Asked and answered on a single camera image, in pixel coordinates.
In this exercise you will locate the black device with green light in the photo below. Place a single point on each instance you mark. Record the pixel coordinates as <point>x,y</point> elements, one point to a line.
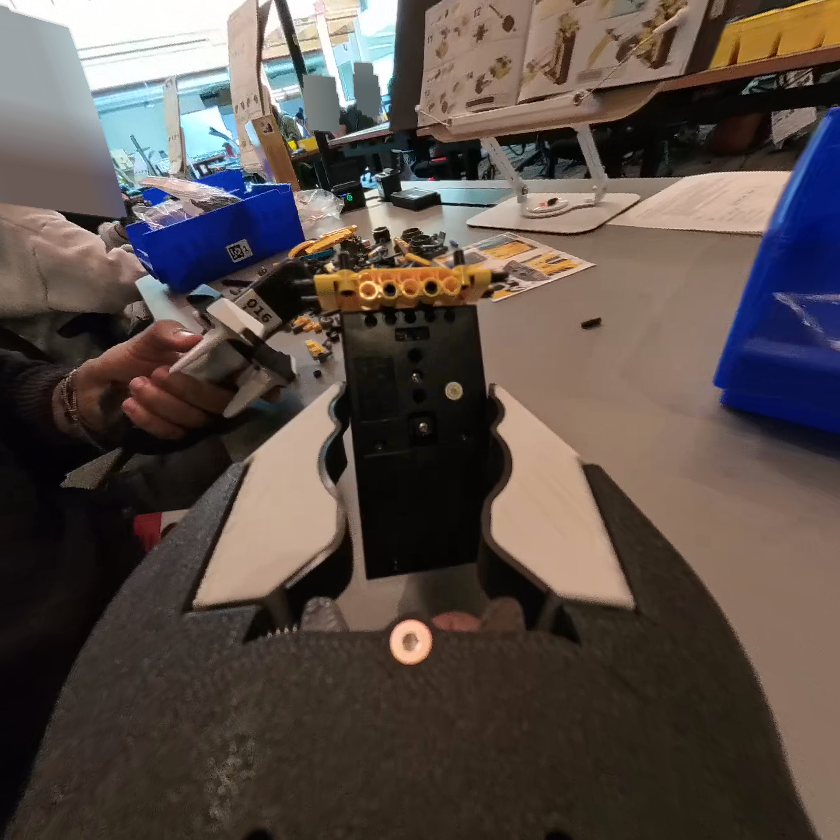
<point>348,195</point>

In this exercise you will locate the yellow printed leaflet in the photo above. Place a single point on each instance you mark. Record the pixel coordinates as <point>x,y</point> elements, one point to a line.
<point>531,262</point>

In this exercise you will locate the person's left hand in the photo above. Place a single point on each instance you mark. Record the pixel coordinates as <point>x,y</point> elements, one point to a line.
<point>124,367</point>

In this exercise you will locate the hanging paper instruction sheet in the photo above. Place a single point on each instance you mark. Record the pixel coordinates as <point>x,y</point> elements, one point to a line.
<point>244,79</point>

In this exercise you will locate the person's left forearm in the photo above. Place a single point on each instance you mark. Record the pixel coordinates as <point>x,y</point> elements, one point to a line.
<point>33,394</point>

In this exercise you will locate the white paper sheet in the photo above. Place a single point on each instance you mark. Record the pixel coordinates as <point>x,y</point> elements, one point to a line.
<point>709,200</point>

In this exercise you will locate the flat black box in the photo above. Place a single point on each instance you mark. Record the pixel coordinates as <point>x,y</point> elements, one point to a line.
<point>415,197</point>

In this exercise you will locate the yellow storage bins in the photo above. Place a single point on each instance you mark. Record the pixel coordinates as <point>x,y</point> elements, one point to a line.
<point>774,29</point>

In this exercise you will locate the blue bin with white label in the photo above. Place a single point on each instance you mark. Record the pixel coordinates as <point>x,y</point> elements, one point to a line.
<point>197,239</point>

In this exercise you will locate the white book stand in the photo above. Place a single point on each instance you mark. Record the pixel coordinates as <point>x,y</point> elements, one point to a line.
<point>558,210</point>

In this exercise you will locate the pile of small building parts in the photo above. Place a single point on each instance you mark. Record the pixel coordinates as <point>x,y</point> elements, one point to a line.
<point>400,241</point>

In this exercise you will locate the large blue storage bin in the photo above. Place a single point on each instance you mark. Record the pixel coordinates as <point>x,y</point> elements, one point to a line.
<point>781,315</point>

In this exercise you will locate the clear plastic bag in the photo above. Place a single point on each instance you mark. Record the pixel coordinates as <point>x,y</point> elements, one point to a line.
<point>319,205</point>

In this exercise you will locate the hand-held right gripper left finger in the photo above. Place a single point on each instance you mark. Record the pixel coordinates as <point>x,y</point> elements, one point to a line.
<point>269,525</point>

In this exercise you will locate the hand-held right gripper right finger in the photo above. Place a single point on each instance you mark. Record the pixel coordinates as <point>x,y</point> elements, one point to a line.
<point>558,525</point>

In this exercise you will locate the clear plastic bags in bin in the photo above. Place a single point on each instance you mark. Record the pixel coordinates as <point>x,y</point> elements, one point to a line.
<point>807,315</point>

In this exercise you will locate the open building instruction booklet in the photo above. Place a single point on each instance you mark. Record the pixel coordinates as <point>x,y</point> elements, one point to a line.
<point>544,46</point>

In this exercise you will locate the black battery box with yellow bricks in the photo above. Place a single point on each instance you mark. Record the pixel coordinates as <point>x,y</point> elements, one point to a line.
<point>413,459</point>

